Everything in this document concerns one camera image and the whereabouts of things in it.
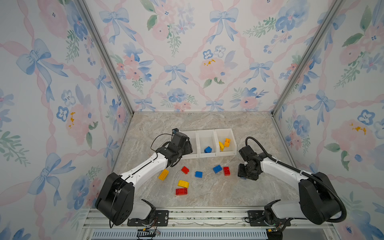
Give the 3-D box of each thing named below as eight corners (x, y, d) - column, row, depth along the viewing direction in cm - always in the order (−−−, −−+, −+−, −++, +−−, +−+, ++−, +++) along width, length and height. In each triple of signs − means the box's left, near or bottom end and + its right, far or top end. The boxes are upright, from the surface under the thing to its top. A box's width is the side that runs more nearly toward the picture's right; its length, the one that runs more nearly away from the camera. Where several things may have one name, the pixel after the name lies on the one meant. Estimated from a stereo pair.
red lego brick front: (175, 194, 83) (175, 193, 81) (176, 189, 85) (175, 188, 83) (187, 194, 83) (187, 193, 81) (187, 189, 85) (187, 188, 83)
